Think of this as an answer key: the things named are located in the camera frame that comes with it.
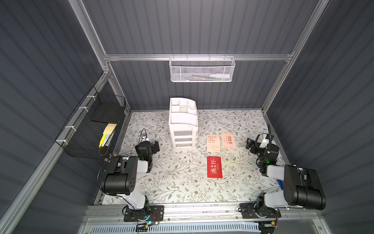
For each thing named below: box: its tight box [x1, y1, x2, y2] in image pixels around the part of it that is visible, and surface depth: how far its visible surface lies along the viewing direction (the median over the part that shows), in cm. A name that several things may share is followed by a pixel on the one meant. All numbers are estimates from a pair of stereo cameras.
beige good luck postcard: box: [206, 134, 221, 153], surface depth 103 cm
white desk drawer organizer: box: [168, 97, 199, 150], surface depth 90 cm
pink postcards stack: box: [221, 132, 237, 150], surface depth 104 cm
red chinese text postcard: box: [206, 156, 223, 179], surface depth 91 cm
